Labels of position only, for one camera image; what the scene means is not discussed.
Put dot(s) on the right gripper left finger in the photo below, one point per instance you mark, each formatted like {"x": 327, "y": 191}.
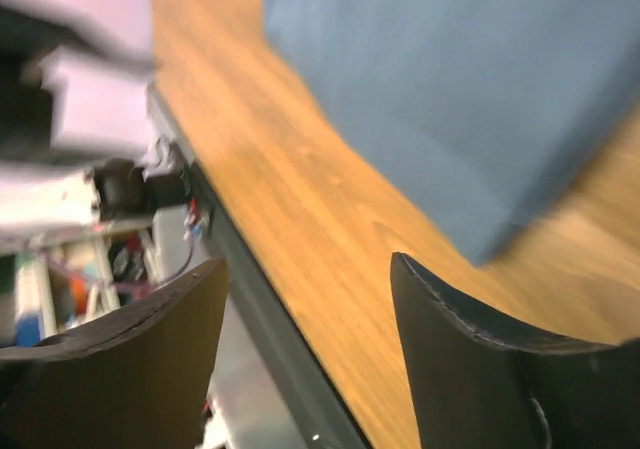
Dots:
{"x": 134, "y": 378}

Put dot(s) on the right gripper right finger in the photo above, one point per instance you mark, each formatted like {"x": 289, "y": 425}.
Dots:
{"x": 480, "y": 378}

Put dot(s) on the blue-grey t-shirt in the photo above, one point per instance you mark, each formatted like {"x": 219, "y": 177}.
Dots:
{"x": 481, "y": 112}

